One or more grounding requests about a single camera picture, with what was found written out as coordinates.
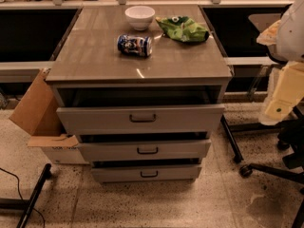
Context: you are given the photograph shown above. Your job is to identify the black table leg right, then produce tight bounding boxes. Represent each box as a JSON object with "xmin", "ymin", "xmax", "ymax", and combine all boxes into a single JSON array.
[{"xmin": 220, "ymin": 116, "xmax": 243, "ymax": 163}]

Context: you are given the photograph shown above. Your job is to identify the grey top drawer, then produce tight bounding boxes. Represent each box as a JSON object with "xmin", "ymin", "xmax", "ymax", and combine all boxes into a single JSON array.
[{"xmin": 57, "ymin": 104, "xmax": 224, "ymax": 135}]

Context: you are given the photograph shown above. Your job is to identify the grey middle drawer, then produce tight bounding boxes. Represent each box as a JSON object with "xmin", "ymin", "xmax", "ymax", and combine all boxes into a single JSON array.
[{"xmin": 78, "ymin": 140, "xmax": 211, "ymax": 162}]

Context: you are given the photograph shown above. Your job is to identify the black office chair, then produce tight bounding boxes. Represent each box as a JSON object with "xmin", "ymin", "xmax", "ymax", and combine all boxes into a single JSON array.
[{"xmin": 238, "ymin": 104, "xmax": 304, "ymax": 228}]

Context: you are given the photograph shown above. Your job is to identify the white ceramic bowl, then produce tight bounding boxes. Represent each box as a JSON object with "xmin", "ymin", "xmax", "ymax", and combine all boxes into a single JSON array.
[{"xmin": 124, "ymin": 6, "xmax": 155, "ymax": 30}]

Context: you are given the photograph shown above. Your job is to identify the grey bottom drawer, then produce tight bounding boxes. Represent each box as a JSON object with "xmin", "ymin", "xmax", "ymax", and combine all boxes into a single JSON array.
[{"xmin": 91, "ymin": 164, "xmax": 201, "ymax": 182}]

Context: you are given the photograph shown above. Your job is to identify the black table leg left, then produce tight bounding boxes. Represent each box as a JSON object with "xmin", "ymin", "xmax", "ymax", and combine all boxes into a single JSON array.
[{"xmin": 0, "ymin": 163, "xmax": 51, "ymax": 228}]

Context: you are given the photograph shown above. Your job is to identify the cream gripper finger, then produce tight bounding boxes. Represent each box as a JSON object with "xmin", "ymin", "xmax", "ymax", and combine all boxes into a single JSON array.
[{"xmin": 258, "ymin": 62, "xmax": 304, "ymax": 125}]

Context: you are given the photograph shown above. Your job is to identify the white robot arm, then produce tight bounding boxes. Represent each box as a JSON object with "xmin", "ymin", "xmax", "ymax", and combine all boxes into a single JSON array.
[{"xmin": 256, "ymin": 0, "xmax": 304, "ymax": 125}]

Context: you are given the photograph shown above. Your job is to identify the grey drawer cabinet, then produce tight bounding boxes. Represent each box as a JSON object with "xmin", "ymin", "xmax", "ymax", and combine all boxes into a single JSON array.
[{"xmin": 47, "ymin": 6, "xmax": 231, "ymax": 169}]

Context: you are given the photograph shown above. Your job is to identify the black table leg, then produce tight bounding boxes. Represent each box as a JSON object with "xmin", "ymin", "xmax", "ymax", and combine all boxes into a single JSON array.
[
  {"xmin": 0, "ymin": 163, "xmax": 51, "ymax": 228},
  {"xmin": 220, "ymin": 116, "xmax": 243, "ymax": 163}
]

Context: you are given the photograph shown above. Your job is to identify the green chip bag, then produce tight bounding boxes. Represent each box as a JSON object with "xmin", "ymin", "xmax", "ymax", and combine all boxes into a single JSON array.
[{"xmin": 155, "ymin": 16, "xmax": 209, "ymax": 43}]

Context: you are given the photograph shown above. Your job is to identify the grey drawer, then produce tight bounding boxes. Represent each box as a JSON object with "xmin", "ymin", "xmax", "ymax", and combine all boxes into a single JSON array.
[
  {"xmin": 78, "ymin": 140, "xmax": 211, "ymax": 162},
  {"xmin": 57, "ymin": 104, "xmax": 224, "ymax": 135},
  {"xmin": 91, "ymin": 164, "xmax": 201, "ymax": 182}
]

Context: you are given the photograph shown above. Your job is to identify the black floor cable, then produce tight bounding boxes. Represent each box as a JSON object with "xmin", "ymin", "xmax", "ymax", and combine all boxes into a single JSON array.
[{"xmin": 0, "ymin": 166, "xmax": 47, "ymax": 228}]

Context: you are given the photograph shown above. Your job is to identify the blue soda can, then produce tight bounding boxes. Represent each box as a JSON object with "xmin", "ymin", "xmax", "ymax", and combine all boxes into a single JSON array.
[{"xmin": 117, "ymin": 34, "xmax": 152, "ymax": 57}]

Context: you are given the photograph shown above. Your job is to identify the brown cardboard box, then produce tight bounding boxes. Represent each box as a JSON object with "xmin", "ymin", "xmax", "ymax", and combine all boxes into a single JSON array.
[{"xmin": 9, "ymin": 68, "xmax": 86, "ymax": 164}]

